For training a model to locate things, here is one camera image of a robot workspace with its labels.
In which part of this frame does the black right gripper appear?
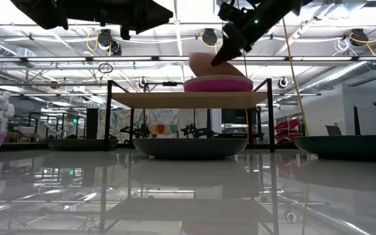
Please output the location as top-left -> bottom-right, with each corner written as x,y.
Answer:
210,0 -> 275,67

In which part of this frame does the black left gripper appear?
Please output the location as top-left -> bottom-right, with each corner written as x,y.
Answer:
55,0 -> 174,41

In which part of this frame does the peach plate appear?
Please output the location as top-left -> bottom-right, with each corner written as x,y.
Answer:
188,52 -> 246,78

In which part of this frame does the black monitor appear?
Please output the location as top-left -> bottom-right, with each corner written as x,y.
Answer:
221,108 -> 258,125

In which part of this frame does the dark grey-green plate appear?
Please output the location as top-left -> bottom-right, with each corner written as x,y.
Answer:
293,134 -> 376,163
132,138 -> 249,161

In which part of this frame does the tall black cabinet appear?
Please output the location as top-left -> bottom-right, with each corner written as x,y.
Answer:
86,107 -> 100,140

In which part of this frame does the black office chair back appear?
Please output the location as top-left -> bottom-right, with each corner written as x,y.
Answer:
324,125 -> 343,136

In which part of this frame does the black ceiling cable reel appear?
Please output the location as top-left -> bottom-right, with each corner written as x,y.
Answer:
350,28 -> 369,47
202,28 -> 219,46
97,29 -> 114,47

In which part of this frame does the wooden shelf with black frame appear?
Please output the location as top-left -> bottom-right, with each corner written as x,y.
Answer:
104,77 -> 276,153

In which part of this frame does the yellow hanging cable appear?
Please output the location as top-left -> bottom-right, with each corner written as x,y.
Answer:
281,18 -> 310,137

